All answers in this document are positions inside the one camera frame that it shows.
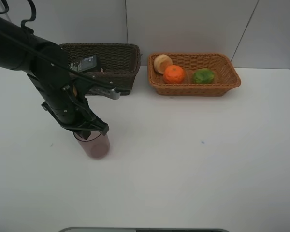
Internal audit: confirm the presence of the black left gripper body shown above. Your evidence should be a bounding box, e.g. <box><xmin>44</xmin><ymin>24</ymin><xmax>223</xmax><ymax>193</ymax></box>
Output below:
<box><xmin>40</xmin><ymin>90</ymin><xmax>109</xmax><ymax>135</ymax></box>

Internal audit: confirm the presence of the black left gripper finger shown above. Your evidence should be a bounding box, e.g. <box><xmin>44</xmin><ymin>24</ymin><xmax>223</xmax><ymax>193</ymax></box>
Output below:
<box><xmin>79</xmin><ymin>130</ymin><xmax>91</xmax><ymax>140</ymax></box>

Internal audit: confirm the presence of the translucent pink plastic cup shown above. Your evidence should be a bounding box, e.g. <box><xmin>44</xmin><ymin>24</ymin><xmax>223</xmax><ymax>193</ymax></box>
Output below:
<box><xmin>73</xmin><ymin>131</ymin><xmax>110</xmax><ymax>159</ymax></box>

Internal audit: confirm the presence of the dark green pump bottle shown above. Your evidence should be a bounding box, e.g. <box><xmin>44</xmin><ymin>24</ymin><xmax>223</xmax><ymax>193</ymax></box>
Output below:
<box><xmin>68</xmin><ymin>55</ymin><xmax>103</xmax><ymax>73</ymax></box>

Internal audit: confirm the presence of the orange tangerine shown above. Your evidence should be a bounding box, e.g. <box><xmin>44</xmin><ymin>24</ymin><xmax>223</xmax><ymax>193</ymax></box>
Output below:
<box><xmin>163</xmin><ymin>65</ymin><xmax>186</xmax><ymax>84</ymax></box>

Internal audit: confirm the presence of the green lime fruit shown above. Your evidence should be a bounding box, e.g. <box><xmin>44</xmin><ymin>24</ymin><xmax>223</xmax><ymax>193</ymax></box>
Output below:
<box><xmin>193</xmin><ymin>68</ymin><xmax>215</xmax><ymax>84</ymax></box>

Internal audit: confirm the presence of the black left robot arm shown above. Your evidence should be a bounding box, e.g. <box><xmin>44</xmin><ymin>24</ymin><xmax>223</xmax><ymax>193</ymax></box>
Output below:
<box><xmin>0</xmin><ymin>17</ymin><xmax>109</xmax><ymax>139</ymax></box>

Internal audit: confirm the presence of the dark brown wicker basket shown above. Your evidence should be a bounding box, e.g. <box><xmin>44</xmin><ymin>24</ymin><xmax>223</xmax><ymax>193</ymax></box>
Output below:
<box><xmin>59</xmin><ymin>43</ymin><xmax>141</xmax><ymax>96</ymax></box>

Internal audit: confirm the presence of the light brown wicker basket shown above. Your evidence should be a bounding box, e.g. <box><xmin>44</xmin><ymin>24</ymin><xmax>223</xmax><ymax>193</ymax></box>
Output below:
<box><xmin>147</xmin><ymin>53</ymin><xmax>241</xmax><ymax>97</ymax></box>

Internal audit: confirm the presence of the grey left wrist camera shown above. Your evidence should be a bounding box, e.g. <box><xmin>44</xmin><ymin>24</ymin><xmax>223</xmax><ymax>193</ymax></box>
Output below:
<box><xmin>83</xmin><ymin>81</ymin><xmax>121</xmax><ymax>100</ymax></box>

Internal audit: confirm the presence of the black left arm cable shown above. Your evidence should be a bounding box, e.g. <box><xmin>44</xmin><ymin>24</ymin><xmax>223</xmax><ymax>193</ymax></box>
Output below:
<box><xmin>0</xmin><ymin>0</ymin><xmax>116</xmax><ymax>121</ymax></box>

